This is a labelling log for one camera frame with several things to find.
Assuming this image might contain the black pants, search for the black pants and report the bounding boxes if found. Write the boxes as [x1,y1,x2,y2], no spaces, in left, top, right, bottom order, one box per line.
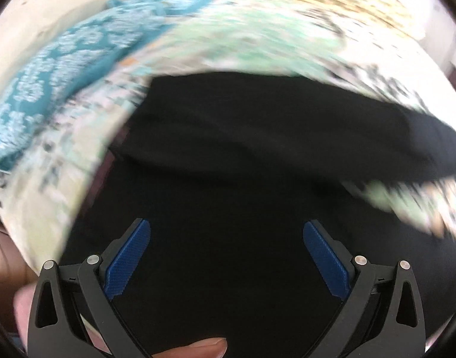
[61,73,456,357]

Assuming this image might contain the person's left hand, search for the person's left hand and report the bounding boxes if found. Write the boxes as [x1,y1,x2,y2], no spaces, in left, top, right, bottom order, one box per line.
[13,284,228,358]

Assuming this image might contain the floral bed sheet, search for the floral bed sheet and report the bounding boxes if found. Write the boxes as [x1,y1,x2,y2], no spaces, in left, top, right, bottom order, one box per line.
[0,0,456,269]

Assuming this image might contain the teal patterned pillow near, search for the teal patterned pillow near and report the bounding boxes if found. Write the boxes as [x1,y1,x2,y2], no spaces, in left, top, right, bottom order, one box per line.
[0,0,211,172]

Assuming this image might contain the cream padded headboard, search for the cream padded headboard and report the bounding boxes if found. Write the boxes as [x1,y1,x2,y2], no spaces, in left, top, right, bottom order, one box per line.
[0,0,169,94]

